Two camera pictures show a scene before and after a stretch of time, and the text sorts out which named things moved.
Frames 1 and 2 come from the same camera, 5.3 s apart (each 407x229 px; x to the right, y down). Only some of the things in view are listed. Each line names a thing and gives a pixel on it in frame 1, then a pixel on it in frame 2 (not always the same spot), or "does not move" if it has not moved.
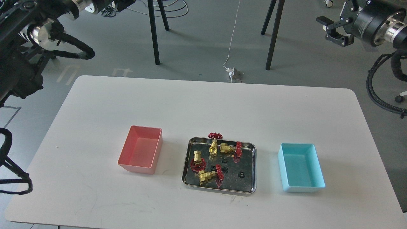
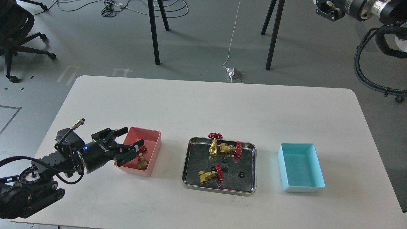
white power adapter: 231,72 does not move
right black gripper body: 350,10 → 328,9
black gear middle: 224,169 does not move
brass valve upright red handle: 213,149 does not move
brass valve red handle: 197,163 → 142,163
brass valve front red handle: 205,176 does not move
